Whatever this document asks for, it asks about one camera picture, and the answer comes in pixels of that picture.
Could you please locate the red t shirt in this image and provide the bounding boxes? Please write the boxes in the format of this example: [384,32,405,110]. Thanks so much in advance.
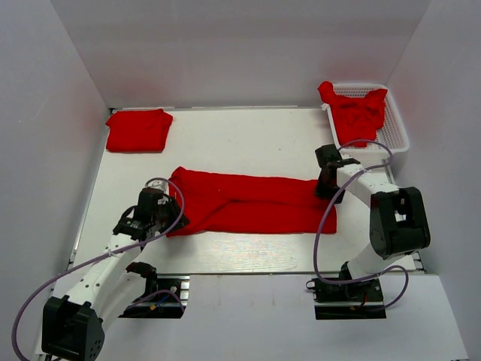
[168,167,330,237]
[106,109,174,153]

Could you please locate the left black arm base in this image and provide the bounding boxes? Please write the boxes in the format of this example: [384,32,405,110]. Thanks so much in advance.
[120,262,190,319]

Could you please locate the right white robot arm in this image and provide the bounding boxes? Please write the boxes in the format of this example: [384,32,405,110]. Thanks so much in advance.
[313,141,431,300]

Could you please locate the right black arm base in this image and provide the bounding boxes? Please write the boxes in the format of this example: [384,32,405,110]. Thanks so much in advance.
[306,278,386,320]

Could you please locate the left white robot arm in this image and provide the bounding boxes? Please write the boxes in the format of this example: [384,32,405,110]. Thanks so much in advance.
[41,187,189,360]

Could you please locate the red t shirts in basket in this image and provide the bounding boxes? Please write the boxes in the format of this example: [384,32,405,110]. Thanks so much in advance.
[318,81,388,147]

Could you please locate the white plastic basket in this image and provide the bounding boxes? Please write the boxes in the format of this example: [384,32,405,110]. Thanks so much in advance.
[333,83,410,164]

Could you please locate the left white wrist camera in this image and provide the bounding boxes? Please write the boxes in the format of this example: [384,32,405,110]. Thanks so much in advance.
[144,178,168,194]

